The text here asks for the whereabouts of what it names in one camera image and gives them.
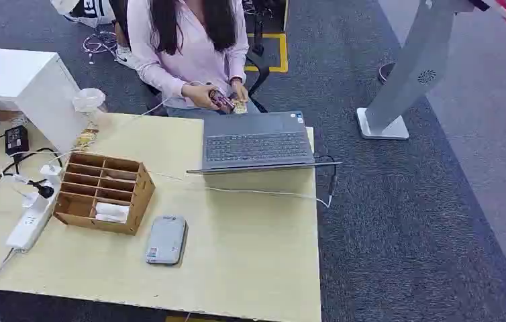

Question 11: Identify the white cabinet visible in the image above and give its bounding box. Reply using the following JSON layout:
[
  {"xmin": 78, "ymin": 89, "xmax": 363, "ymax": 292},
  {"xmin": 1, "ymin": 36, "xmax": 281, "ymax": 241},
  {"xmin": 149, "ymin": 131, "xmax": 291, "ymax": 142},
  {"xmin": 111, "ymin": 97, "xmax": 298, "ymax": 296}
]
[{"xmin": 0, "ymin": 46, "xmax": 89, "ymax": 154}]

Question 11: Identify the grey laptop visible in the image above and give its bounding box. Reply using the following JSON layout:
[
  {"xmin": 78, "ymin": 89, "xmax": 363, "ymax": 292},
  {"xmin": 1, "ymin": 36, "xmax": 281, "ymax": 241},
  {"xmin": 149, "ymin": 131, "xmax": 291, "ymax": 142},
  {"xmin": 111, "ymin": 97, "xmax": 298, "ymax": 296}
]
[{"xmin": 186, "ymin": 110, "xmax": 343, "ymax": 175}]

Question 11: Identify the white plastic bag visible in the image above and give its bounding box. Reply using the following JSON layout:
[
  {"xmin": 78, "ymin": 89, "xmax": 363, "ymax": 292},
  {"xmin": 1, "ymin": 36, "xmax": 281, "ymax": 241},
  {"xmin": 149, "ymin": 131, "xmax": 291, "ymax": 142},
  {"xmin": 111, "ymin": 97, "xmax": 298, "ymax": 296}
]
[{"xmin": 50, "ymin": 0, "xmax": 116, "ymax": 28}]

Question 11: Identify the black laptop charging cable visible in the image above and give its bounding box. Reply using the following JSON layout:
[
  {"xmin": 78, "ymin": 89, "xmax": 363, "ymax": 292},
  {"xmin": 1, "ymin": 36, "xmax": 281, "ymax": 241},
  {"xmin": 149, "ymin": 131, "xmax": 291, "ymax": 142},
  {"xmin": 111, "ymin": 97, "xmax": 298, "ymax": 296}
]
[{"xmin": 313, "ymin": 154, "xmax": 339, "ymax": 197}]

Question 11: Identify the wooden card box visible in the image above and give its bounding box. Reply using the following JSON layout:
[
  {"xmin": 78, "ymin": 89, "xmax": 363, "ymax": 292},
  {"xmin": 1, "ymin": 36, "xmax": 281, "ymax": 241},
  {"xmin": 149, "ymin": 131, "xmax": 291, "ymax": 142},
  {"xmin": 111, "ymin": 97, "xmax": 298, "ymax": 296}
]
[{"xmin": 52, "ymin": 151, "xmax": 156, "ymax": 236}]

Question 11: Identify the phone with patterned case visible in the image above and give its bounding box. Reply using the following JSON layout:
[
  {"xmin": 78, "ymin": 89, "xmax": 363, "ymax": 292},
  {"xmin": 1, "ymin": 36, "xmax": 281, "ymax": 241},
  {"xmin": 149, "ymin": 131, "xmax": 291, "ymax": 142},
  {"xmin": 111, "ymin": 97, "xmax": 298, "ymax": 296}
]
[{"xmin": 208, "ymin": 89, "xmax": 237, "ymax": 114}]

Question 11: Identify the black power adapter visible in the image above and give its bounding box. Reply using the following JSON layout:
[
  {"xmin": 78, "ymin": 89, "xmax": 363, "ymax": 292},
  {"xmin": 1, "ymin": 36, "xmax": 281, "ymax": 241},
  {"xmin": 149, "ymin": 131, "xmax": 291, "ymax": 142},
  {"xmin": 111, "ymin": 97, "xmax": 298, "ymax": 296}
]
[{"xmin": 3, "ymin": 125, "xmax": 30, "ymax": 156}]

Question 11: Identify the white power strip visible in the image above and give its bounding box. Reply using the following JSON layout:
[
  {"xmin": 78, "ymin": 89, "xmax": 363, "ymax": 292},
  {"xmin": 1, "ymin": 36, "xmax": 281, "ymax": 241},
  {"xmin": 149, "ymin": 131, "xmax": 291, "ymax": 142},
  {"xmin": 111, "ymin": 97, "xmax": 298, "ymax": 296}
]
[{"xmin": 5, "ymin": 175, "xmax": 62, "ymax": 253}]

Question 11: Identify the clear plastic cup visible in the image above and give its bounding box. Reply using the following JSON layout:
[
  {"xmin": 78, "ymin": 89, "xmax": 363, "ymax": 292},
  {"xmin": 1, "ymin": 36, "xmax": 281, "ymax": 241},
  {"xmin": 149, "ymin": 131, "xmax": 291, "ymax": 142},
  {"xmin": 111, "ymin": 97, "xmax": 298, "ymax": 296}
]
[{"xmin": 72, "ymin": 88, "xmax": 107, "ymax": 114}]

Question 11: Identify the grey kiosk stand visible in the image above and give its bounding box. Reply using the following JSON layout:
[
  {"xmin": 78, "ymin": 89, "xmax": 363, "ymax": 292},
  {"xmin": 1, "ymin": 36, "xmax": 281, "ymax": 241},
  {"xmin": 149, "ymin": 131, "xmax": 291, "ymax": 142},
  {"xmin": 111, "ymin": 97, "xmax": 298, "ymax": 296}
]
[{"xmin": 356, "ymin": 0, "xmax": 489, "ymax": 141}]

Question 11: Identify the grey card reader device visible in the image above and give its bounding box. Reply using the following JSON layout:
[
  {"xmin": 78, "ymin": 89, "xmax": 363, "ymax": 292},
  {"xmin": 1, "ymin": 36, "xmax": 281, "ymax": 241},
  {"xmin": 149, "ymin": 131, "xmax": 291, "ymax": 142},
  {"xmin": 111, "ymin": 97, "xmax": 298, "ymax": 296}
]
[{"xmin": 144, "ymin": 215, "xmax": 189, "ymax": 267}]

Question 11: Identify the black power cable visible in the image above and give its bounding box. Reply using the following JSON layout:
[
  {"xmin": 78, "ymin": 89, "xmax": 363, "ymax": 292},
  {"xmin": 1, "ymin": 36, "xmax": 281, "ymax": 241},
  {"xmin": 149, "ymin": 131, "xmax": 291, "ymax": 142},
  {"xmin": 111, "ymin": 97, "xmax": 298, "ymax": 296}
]
[{"xmin": 0, "ymin": 147, "xmax": 64, "ymax": 209}]

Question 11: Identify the person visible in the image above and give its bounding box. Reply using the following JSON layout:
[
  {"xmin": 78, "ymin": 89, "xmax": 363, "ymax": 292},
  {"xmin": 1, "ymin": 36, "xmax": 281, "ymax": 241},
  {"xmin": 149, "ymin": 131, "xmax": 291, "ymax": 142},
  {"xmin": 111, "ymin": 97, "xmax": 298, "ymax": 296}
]
[{"xmin": 126, "ymin": 0, "xmax": 250, "ymax": 119}]

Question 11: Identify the black office chair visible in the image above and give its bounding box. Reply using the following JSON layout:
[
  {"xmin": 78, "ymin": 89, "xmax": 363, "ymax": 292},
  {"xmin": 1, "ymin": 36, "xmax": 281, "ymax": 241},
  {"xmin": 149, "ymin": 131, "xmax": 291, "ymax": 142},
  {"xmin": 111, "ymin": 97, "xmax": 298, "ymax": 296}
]
[{"xmin": 244, "ymin": 48, "xmax": 270, "ymax": 114}]

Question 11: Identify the yellow snack packet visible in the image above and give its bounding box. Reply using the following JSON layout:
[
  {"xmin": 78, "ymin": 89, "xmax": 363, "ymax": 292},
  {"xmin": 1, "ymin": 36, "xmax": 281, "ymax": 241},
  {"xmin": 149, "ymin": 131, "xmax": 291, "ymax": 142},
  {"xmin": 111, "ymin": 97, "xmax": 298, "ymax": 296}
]
[{"xmin": 74, "ymin": 127, "xmax": 100, "ymax": 150}]

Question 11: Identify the black plug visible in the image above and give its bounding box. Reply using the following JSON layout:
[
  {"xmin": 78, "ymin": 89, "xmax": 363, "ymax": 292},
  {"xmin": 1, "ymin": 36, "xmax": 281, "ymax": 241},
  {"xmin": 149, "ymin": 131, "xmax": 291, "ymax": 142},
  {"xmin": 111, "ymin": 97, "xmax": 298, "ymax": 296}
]
[{"xmin": 27, "ymin": 178, "xmax": 55, "ymax": 199}]

